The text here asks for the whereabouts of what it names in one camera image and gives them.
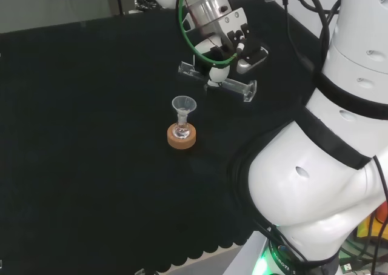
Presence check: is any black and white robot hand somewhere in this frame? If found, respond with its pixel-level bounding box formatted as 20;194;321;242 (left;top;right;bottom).
181;7;269;90

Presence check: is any clear graduated cylinder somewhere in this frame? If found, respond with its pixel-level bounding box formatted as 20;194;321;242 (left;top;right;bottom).
178;61;258;103

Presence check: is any clear plastic funnel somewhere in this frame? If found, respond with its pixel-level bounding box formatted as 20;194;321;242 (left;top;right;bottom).
171;96;198;122

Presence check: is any clear round-bottom flask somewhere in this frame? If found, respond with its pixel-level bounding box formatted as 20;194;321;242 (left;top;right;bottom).
172;114;192;141

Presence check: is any black cloth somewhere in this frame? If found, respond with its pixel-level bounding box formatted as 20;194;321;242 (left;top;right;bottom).
0;0;327;273

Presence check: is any yellow stop button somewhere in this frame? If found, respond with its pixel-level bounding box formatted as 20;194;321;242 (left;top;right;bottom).
356;202;388;239

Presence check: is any black cable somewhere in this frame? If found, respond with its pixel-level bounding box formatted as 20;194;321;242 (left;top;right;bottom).
280;0;318;76

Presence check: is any green cable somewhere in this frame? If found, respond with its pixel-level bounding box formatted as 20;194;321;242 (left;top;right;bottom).
176;0;241;68

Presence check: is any cork ring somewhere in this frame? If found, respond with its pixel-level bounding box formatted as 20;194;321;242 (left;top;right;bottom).
166;121;198;151

